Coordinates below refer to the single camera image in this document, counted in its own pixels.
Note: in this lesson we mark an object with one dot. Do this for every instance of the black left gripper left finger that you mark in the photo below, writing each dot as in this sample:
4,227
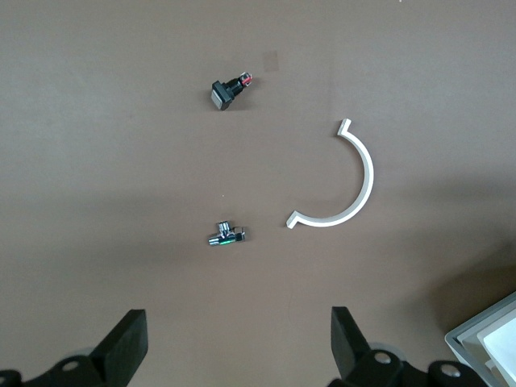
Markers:
121,346

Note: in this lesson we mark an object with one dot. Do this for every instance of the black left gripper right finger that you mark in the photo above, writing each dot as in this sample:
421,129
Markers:
348,346

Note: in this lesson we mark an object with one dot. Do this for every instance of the white grey tray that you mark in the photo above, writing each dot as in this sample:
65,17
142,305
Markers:
498,342

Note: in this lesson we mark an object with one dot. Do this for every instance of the black square push button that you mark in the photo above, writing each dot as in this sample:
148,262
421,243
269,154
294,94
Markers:
223,94

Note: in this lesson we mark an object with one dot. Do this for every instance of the small chrome metal fitting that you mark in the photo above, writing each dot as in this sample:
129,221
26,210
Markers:
225,235

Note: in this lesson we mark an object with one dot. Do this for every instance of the white semicircular plastic bracket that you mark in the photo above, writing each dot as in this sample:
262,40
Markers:
364,177

